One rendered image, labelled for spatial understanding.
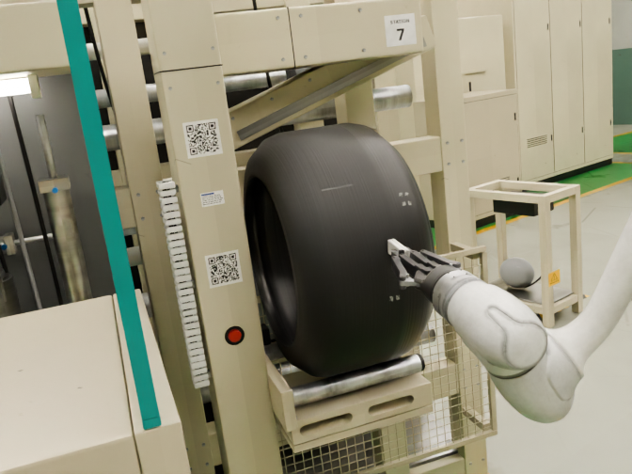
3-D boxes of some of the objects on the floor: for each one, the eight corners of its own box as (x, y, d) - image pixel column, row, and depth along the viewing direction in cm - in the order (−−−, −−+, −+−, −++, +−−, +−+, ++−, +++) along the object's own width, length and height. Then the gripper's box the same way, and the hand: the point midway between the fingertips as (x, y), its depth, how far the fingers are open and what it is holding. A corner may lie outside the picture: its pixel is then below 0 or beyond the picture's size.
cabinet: (465, 233, 618) (456, 99, 588) (422, 227, 662) (412, 102, 632) (524, 213, 668) (518, 87, 638) (481, 208, 712) (473, 91, 682)
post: (271, 715, 172) (72, -431, 113) (258, 673, 185) (73, -378, 125) (317, 695, 176) (150, -423, 116) (302, 655, 188) (143, -372, 129)
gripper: (484, 264, 114) (418, 222, 135) (418, 279, 110) (360, 234, 131) (483, 303, 116) (418, 256, 137) (418, 319, 113) (362, 268, 134)
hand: (398, 251), depth 131 cm, fingers closed
